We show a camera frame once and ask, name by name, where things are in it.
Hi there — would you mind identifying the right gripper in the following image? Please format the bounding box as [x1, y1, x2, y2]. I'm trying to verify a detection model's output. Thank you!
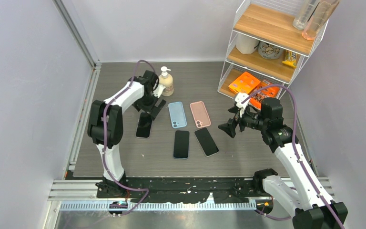
[219, 104, 268, 138]

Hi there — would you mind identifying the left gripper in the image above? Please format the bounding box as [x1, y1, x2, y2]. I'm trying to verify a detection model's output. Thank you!
[133, 92, 166, 120]

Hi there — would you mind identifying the dark phone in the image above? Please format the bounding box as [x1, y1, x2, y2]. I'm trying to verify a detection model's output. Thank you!
[135, 113, 153, 138]

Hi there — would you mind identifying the black smartphone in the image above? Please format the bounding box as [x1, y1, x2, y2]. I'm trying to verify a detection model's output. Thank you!
[194, 128, 219, 157]

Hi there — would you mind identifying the light blue phone case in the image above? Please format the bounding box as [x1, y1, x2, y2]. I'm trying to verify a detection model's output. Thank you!
[168, 102, 187, 129]

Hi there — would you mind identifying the pink phone case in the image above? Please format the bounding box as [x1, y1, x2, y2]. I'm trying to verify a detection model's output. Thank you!
[190, 101, 211, 128]

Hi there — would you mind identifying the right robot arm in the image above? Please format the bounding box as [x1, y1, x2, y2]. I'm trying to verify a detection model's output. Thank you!
[218, 93, 348, 229]

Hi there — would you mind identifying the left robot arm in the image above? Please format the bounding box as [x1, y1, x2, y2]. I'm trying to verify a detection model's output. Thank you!
[87, 70, 166, 198]

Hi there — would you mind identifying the cream lotion pump bottle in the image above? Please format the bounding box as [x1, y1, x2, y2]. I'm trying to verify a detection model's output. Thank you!
[159, 66, 174, 96]

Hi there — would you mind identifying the yellow cardboard box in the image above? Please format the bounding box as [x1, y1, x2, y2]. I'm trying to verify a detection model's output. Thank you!
[228, 72, 261, 94]

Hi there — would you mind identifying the orange cardboard box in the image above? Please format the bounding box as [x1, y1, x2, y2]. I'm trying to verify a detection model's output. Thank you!
[249, 80, 280, 110]

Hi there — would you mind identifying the white paper roll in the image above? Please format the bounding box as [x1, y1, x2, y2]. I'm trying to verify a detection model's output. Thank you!
[235, 33, 260, 54]

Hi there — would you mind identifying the cartoon printed tin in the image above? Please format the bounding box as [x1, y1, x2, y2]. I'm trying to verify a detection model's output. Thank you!
[257, 41, 285, 60]

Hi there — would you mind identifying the yellow snack packet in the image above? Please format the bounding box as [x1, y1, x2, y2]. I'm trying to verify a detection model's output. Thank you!
[282, 50, 297, 68]

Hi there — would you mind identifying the clear plastic bottle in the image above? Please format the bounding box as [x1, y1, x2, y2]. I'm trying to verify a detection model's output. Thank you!
[292, 0, 320, 30]

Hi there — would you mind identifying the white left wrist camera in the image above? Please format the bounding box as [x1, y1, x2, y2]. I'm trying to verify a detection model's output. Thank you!
[152, 84, 166, 98]

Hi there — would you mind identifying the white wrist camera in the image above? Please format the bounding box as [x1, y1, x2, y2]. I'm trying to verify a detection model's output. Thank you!
[152, 84, 166, 98]
[234, 93, 251, 118]

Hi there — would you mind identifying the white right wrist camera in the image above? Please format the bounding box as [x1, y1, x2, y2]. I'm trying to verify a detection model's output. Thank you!
[234, 93, 251, 118]

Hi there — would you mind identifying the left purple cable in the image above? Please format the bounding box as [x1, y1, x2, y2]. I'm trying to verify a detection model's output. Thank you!
[102, 60, 157, 219]

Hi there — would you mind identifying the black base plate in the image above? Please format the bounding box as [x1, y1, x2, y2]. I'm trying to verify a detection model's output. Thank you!
[95, 177, 272, 204]

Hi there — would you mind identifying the white wire shelf rack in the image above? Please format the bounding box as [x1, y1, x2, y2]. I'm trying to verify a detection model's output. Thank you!
[217, 0, 326, 98]

